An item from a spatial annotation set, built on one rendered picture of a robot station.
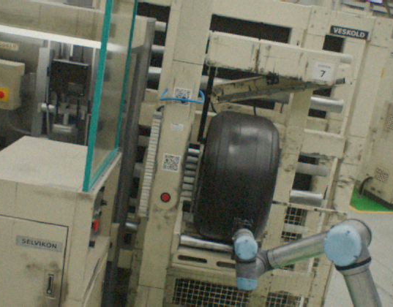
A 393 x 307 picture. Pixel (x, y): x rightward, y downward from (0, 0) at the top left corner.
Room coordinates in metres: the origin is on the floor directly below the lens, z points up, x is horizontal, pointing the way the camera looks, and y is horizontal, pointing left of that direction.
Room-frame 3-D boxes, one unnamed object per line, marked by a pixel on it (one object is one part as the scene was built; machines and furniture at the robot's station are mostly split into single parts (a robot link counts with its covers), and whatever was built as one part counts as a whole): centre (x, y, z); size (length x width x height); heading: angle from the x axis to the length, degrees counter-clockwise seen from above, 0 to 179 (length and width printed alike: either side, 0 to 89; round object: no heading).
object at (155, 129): (2.31, 0.18, 1.19); 0.05 x 0.04 x 0.48; 1
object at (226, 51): (2.67, -0.28, 1.71); 0.61 x 0.25 x 0.15; 91
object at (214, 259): (2.23, -0.16, 0.84); 0.36 x 0.09 x 0.06; 91
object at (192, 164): (2.74, 0.07, 1.05); 0.20 x 0.15 x 0.30; 91
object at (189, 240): (2.23, -0.16, 0.90); 0.35 x 0.05 x 0.05; 91
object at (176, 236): (2.36, 0.02, 0.90); 0.40 x 0.03 x 0.10; 1
